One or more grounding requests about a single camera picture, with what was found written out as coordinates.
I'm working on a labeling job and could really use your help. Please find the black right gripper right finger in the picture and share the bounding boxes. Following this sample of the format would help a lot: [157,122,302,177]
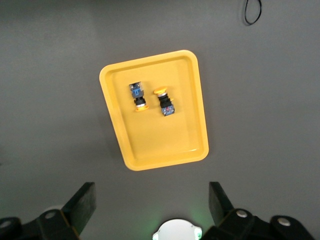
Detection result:
[208,181,316,240]

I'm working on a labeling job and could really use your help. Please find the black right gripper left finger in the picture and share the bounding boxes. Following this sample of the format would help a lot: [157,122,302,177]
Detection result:
[0,181,97,240]

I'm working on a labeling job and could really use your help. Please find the yellow mushroom push button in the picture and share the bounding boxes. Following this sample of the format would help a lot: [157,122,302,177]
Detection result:
[128,82,150,113]
[153,86,175,118]

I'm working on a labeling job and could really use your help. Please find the yellow plastic tray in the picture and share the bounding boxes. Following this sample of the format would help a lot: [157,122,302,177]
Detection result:
[98,49,210,172]

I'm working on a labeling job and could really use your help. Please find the dark grey table cloth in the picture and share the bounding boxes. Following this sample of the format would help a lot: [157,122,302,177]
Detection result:
[0,0,320,240]

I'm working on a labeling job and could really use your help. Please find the thin black loose cable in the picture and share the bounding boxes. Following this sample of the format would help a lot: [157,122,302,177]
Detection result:
[244,0,263,26]

